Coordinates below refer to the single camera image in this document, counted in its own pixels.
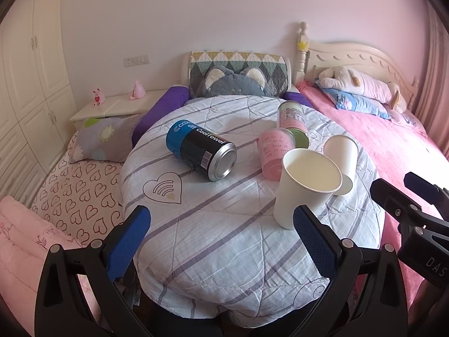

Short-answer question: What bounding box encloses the patterned headboard cover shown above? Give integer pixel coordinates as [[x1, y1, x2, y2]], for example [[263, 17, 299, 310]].
[[189, 51, 289, 95]]

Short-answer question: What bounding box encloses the pink jar with green lid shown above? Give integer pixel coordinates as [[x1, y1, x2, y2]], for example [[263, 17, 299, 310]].
[[277, 101, 310, 149]]

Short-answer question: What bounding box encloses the heart print bed sheet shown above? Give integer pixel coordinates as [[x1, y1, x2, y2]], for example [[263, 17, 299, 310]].
[[30, 131, 136, 250]]

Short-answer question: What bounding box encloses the pink folded quilt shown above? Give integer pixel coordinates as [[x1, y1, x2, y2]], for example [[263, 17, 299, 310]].
[[0, 196, 106, 324]]

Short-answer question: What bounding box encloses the grey cat pillow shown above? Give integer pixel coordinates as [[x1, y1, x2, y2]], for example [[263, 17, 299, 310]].
[[195, 67, 269, 98]]

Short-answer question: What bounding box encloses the white paper cup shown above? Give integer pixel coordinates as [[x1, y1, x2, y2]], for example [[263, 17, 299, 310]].
[[273, 148, 342, 230], [323, 134, 359, 196]]

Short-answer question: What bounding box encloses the cream wooden bed headboard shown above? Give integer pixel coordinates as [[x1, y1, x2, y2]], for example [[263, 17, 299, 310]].
[[293, 21, 420, 113]]

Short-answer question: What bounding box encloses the pink plastic cup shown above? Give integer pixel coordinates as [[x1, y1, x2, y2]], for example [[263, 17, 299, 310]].
[[257, 127, 297, 182]]

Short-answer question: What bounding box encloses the white nightstand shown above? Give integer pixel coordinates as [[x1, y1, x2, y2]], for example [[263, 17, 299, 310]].
[[69, 89, 169, 122]]

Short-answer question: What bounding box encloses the white wardrobe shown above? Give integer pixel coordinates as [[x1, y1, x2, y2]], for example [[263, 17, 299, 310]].
[[0, 0, 79, 197]]

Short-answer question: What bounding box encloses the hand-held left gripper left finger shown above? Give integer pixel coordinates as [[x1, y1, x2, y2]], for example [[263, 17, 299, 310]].
[[34, 204, 155, 337]]

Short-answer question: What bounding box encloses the white and pink plush toy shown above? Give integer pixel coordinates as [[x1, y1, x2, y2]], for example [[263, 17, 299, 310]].
[[317, 67, 407, 111]]

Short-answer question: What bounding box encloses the striped white quilt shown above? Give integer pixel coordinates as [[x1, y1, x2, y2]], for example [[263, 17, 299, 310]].
[[118, 95, 384, 318]]

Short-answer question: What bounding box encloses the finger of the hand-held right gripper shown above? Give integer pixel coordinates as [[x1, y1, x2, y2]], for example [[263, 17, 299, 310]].
[[370, 178, 449, 240], [403, 171, 449, 215]]

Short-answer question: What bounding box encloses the pink bed cover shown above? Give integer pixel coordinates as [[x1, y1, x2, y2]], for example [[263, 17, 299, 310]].
[[296, 81, 449, 324]]

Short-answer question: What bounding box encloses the blue and black can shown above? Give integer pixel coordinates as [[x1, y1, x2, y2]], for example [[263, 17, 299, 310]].
[[166, 119, 237, 182]]

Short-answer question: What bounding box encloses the grey flower pillow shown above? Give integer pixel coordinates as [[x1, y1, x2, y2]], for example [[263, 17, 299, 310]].
[[68, 114, 141, 164]]

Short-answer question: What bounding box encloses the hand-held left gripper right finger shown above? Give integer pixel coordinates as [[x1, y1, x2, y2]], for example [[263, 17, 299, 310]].
[[293, 204, 419, 337]]

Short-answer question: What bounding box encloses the blue cartoon pillow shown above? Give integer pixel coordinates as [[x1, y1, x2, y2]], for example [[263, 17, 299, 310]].
[[321, 86, 391, 120]]

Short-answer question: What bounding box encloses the white wall switch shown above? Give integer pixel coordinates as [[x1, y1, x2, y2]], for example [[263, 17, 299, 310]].
[[124, 55, 150, 67]]

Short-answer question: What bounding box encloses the pink curtain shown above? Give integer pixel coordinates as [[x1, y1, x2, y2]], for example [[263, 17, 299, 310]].
[[416, 3, 449, 158]]

